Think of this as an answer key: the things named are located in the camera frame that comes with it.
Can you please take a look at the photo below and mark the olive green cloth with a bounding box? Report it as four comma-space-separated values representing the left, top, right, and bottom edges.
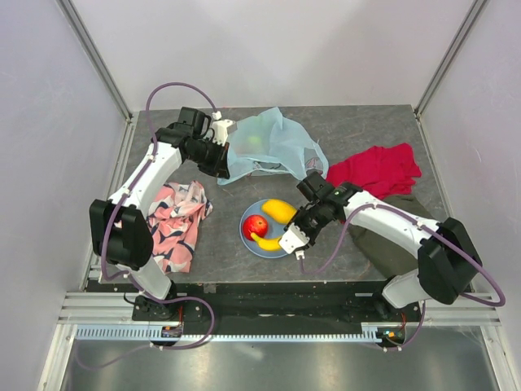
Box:
348, 195, 432, 279

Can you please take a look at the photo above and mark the translucent light blue plastic bag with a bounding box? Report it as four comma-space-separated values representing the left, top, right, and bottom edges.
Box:
217, 108, 329, 186

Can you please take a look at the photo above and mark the right aluminium corner post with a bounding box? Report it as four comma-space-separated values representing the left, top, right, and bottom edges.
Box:
414, 0, 489, 121

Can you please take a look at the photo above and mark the red fake apple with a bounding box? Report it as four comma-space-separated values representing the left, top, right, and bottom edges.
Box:
242, 214, 269, 241

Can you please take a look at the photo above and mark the red cloth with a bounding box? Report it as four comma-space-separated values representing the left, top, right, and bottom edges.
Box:
326, 143, 422, 200

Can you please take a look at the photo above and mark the slotted grey cable duct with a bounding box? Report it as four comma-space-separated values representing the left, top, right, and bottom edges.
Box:
76, 324, 405, 342

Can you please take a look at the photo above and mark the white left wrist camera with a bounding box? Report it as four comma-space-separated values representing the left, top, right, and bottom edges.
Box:
210, 111, 237, 146

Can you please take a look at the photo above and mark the aluminium frame rail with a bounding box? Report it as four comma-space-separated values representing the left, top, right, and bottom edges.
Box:
59, 291, 500, 326

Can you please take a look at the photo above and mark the green fake lime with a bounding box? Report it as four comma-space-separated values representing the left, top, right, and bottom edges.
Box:
247, 136, 263, 149

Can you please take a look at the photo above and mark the yellow fake banana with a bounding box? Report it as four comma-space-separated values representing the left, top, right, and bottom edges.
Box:
251, 232, 282, 252

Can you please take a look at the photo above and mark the pink navy patterned cloth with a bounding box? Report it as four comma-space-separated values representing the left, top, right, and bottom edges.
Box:
147, 181, 212, 275

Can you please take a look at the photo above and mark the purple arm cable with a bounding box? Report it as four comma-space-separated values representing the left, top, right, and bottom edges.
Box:
75, 81, 221, 370
300, 203, 506, 352

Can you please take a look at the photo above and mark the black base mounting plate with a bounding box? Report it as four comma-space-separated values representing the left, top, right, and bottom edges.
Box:
133, 281, 421, 323

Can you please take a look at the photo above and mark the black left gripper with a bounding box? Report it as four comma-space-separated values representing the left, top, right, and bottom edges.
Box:
187, 137, 230, 180

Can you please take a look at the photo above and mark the yellow fake mango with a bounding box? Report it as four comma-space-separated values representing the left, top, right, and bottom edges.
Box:
261, 199, 297, 225

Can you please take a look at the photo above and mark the light blue plate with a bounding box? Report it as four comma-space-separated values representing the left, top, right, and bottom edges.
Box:
239, 199, 296, 259

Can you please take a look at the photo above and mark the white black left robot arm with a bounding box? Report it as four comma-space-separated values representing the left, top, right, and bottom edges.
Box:
89, 108, 236, 320

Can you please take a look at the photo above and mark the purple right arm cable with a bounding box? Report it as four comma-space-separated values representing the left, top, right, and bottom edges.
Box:
300, 203, 506, 352

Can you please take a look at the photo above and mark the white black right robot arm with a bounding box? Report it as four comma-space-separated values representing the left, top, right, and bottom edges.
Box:
278, 172, 481, 321

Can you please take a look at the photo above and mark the left aluminium corner post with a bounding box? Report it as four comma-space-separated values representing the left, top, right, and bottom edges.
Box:
56, 0, 133, 122

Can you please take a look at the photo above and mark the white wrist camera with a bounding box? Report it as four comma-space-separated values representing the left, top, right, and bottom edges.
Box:
278, 223, 309, 261
210, 111, 237, 146

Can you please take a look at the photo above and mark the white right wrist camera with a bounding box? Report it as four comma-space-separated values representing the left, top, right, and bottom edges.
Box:
278, 223, 309, 261

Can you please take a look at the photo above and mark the aluminium corner post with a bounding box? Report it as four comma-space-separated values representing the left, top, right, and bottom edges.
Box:
56, 0, 133, 122
414, 0, 489, 121

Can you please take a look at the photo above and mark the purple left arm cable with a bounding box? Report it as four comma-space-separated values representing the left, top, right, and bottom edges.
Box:
75, 81, 221, 370

